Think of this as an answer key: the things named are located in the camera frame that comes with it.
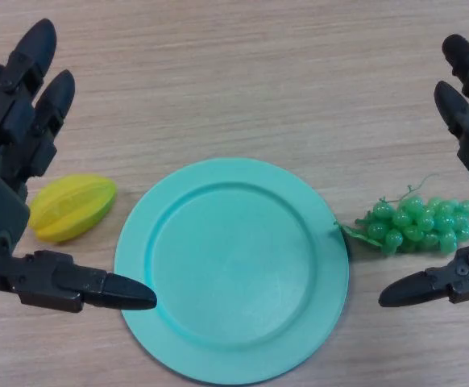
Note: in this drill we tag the turquoise round plastic plate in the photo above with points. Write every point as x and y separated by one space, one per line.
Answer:
234 274

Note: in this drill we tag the yellow plastic starfruit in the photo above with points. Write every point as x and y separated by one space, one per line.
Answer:
73 207

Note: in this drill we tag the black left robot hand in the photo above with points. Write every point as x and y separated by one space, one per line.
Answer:
5 121

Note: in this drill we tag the green plastic grape bunch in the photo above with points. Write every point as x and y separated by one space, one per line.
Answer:
416 221

